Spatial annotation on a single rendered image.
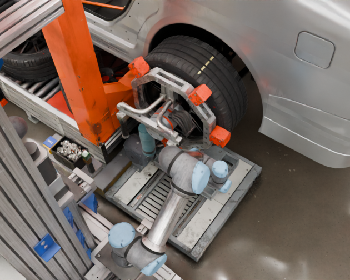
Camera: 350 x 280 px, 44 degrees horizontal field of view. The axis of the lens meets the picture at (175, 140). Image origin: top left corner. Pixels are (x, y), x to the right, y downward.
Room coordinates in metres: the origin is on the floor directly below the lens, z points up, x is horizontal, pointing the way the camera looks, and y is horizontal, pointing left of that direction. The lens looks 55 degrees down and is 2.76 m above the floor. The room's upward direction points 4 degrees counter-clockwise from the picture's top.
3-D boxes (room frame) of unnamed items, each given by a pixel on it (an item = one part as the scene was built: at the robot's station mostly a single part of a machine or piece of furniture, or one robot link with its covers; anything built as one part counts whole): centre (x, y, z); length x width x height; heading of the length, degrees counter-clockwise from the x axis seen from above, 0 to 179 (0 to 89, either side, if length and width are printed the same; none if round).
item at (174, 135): (1.38, 0.00, 1.03); 0.19 x 0.18 x 0.11; 140
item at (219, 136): (1.34, -0.24, 0.85); 0.09 x 0.08 x 0.07; 50
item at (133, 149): (1.76, 0.16, 0.26); 0.42 x 0.18 x 0.35; 140
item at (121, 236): (0.74, 0.25, 0.98); 0.13 x 0.12 x 0.14; 48
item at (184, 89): (1.54, 0.00, 0.85); 0.54 x 0.07 x 0.54; 50
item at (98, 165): (1.55, 0.69, 0.44); 0.43 x 0.17 x 0.03; 50
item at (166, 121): (1.49, 0.05, 0.85); 0.21 x 0.14 x 0.14; 140
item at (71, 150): (1.53, 0.66, 0.51); 0.20 x 0.14 x 0.13; 52
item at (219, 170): (1.07, -0.20, 0.95); 0.11 x 0.08 x 0.11; 48
